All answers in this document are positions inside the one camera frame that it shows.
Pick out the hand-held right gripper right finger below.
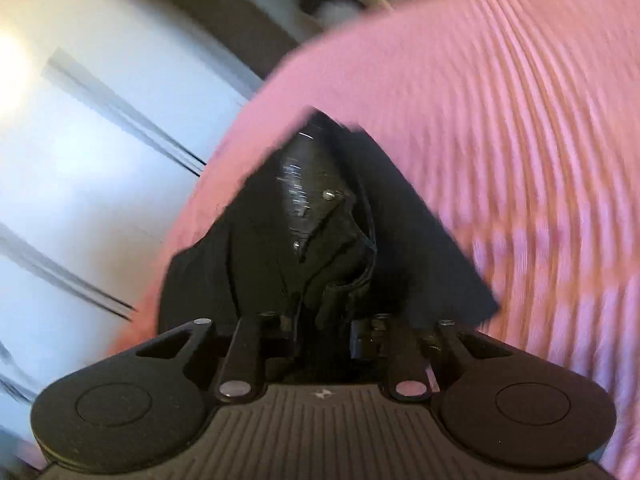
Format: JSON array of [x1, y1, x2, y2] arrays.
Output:
[[350, 313, 512, 402]]

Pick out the white wardrobe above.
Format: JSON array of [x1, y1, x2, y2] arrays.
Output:
[[0, 0, 267, 461]]

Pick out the pink ribbed bedspread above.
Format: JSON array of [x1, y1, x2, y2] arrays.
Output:
[[107, 0, 640, 480]]

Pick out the dark wooden door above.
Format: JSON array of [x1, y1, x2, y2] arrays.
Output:
[[135, 0, 321, 96]]

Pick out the black pants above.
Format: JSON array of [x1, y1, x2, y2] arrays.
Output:
[[157, 105, 502, 387]]

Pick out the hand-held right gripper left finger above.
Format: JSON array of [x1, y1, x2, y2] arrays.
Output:
[[135, 312, 279, 404]]

